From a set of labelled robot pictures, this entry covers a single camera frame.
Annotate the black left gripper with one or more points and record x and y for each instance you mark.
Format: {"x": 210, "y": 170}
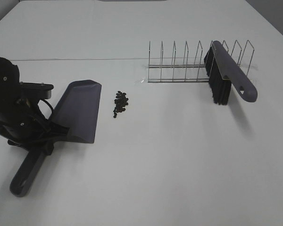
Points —
{"x": 21, "y": 120}

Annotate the grey plastic dustpan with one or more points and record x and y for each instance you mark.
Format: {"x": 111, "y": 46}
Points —
{"x": 78, "y": 110}

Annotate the pile of coffee beans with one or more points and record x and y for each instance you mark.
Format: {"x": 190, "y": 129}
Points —
{"x": 121, "y": 101}

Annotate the grey brush black bristles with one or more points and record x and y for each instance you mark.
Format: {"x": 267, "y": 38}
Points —
{"x": 223, "y": 73}

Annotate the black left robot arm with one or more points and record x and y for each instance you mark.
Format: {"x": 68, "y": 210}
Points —
{"x": 10, "y": 72}

